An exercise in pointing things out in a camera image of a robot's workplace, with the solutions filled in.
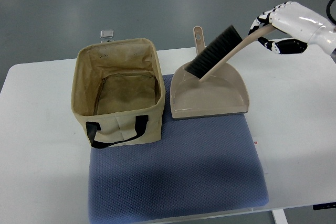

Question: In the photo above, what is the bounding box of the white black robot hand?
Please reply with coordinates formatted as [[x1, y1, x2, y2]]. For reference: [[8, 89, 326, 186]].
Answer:
[[249, 1, 335, 58]]

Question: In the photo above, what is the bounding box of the pink hand broom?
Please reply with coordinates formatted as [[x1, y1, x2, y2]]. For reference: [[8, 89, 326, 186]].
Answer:
[[185, 24, 275, 82]]

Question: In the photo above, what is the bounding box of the yellow fabric bag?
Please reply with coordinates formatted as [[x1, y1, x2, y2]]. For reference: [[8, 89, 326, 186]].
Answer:
[[71, 38, 166, 149]]

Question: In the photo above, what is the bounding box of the pink dustpan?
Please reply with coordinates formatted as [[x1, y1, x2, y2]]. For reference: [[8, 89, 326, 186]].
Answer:
[[170, 26, 250, 121]]

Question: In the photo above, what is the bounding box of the blue cushion mat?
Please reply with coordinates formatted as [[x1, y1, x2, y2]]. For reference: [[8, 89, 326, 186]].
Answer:
[[88, 73, 270, 224]]

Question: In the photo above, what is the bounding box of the black table control panel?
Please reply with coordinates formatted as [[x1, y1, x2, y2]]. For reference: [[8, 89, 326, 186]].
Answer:
[[313, 202, 336, 210]]

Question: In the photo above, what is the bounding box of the white table leg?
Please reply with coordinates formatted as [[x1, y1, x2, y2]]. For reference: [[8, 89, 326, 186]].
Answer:
[[271, 209, 288, 224]]

